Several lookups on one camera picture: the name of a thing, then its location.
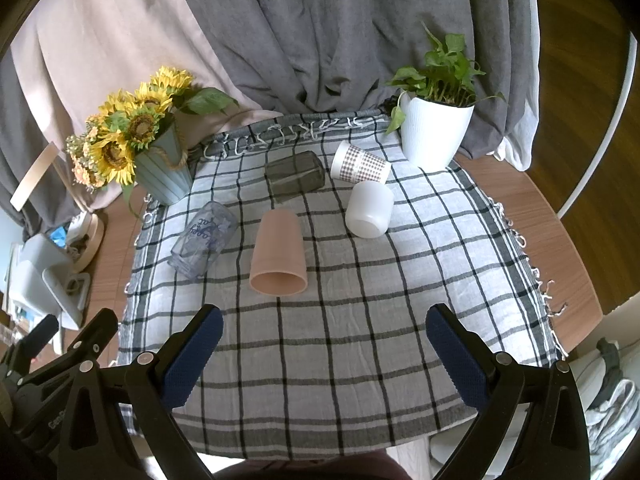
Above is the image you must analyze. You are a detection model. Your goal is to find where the clear plastic cup blue print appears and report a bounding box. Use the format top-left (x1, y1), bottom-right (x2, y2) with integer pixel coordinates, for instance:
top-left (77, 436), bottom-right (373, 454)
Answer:
top-left (168, 200), bottom-right (239, 282)

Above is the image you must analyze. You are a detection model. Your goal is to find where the pink plastic cup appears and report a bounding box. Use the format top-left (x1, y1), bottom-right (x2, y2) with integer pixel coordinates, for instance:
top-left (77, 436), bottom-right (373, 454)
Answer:
top-left (250, 209), bottom-right (308, 297)

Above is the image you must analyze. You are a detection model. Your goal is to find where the white frosted cup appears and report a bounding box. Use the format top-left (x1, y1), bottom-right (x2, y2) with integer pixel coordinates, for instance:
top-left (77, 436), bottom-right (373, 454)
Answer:
top-left (345, 181), bottom-right (394, 238)

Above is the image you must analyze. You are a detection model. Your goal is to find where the dark smoky glass cup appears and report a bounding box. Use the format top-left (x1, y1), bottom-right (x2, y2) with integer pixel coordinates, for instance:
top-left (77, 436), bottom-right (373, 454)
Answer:
top-left (265, 151), bottom-right (326, 203)

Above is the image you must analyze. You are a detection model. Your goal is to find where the white patterned paper cup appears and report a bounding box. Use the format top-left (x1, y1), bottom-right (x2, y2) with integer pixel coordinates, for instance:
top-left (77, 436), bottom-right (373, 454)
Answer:
top-left (330, 141), bottom-right (392, 183)

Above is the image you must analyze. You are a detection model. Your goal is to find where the round wooden tray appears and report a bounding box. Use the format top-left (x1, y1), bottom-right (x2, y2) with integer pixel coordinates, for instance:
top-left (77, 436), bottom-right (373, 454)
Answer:
top-left (67, 212), bottom-right (105, 273)

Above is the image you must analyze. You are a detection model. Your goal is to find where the light blue ribbed vase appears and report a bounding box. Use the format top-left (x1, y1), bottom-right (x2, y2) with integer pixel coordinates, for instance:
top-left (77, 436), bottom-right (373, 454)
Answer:
top-left (136, 124), bottom-right (192, 206)

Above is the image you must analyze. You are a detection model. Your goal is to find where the sunflower bouquet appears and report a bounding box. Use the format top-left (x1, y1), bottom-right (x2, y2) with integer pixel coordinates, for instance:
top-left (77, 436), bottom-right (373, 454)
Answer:
top-left (65, 66), bottom-right (236, 198)

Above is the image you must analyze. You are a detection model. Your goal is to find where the white plant pot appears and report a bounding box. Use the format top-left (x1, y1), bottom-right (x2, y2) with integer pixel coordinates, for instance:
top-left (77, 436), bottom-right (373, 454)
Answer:
top-left (399, 94), bottom-right (474, 174)

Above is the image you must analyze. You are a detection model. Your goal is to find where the green pothos plant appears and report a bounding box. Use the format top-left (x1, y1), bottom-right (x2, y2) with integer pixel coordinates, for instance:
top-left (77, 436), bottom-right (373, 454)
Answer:
top-left (386, 22), bottom-right (506, 133)

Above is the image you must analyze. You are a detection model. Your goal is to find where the beige blanket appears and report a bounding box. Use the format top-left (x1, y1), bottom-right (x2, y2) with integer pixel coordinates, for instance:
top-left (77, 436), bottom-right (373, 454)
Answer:
top-left (10, 0), bottom-right (284, 212)

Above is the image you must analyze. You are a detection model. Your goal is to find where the white curved floor lamp pole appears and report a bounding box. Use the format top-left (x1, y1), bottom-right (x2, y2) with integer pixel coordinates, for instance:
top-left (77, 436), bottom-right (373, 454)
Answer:
top-left (555, 32), bottom-right (640, 221)

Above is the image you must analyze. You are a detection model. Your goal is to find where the grey blanket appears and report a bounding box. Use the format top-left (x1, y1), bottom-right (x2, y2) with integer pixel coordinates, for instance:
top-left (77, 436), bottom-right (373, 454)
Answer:
top-left (1, 0), bottom-right (540, 235)

